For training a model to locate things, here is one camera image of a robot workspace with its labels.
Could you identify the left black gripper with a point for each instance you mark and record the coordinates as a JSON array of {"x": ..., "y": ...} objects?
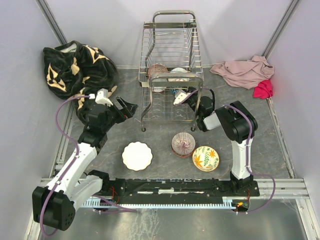
[{"x": 123, "y": 114}]

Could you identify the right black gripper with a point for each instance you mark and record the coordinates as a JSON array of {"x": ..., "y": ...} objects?
[{"x": 191, "y": 89}]

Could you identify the blue triangle patterned bowl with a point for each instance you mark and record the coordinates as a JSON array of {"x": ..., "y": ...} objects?
[{"x": 175, "y": 89}]

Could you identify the plain white bowl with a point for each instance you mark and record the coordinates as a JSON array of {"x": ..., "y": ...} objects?
[{"x": 178, "y": 70}]

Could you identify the red patterned bowl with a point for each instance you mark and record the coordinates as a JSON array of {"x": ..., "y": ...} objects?
[{"x": 156, "y": 68}]

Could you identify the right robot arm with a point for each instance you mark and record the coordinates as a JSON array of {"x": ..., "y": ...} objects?
[{"x": 239, "y": 126}]

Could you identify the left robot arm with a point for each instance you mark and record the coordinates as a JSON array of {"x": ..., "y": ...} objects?
[{"x": 55, "y": 204}]

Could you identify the stainless steel dish rack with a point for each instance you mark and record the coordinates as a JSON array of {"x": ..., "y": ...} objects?
[{"x": 170, "y": 38}]

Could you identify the white scalloped bowl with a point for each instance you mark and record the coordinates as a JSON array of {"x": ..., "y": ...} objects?
[{"x": 137, "y": 156}]

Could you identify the dusty pink cloth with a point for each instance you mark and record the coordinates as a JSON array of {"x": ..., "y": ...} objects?
[{"x": 244, "y": 73}]

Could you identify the yellow floral bowl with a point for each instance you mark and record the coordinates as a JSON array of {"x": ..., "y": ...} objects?
[{"x": 205, "y": 158}]

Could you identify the magenta cloth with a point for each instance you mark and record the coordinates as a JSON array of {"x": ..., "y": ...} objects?
[{"x": 264, "y": 90}]

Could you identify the black and cream blanket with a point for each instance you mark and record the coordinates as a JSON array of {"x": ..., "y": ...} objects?
[{"x": 76, "y": 69}]

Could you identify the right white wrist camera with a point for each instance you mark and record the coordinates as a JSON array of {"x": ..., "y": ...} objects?
[{"x": 180, "y": 97}]

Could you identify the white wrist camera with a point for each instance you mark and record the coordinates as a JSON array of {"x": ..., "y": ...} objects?
[
  {"x": 102, "y": 96},
  {"x": 180, "y": 97}
]

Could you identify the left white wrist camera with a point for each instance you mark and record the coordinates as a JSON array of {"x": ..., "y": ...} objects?
[{"x": 102, "y": 96}]

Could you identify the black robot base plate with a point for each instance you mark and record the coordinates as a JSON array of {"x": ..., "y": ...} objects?
[{"x": 173, "y": 191}]

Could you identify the light blue cable duct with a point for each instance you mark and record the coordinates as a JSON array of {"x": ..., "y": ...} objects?
[{"x": 97, "y": 203}]

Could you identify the aluminium frame rail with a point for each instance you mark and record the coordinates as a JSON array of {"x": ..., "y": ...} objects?
[{"x": 283, "y": 211}]

